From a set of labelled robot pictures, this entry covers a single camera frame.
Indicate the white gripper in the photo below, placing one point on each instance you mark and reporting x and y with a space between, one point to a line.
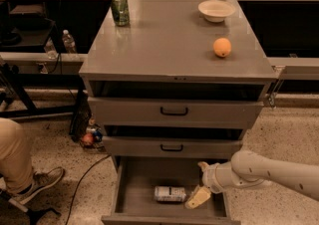
210 176

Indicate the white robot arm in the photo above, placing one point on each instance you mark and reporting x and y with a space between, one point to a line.
249 170

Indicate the grey bottom drawer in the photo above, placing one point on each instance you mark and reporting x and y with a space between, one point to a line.
134 200

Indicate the grey drawer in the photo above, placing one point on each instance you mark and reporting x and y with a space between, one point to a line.
170 147
175 113
134 200

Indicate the grey middle drawer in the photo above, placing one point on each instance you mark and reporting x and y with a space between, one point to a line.
170 147

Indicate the grey drawer cabinet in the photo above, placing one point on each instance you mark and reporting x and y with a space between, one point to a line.
166 53

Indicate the grey top drawer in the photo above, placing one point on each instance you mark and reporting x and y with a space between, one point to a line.
175 113

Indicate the clear water bottle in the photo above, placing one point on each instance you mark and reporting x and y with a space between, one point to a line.
69 42
51 50

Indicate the red apple on floor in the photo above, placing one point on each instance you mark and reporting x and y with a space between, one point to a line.
88 139

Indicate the orange fruit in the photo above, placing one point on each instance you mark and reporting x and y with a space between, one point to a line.
222 47

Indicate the grey sneaker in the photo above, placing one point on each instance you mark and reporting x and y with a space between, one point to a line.
41 181

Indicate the white bowl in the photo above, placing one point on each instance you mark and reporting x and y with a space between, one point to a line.
216 11

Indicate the person leg khaki trousers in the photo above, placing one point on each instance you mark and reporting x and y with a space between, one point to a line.
15 157

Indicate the black chair base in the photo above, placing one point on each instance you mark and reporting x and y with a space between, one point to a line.
34 215

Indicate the green soda can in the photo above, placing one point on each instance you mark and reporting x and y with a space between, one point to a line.
120 12

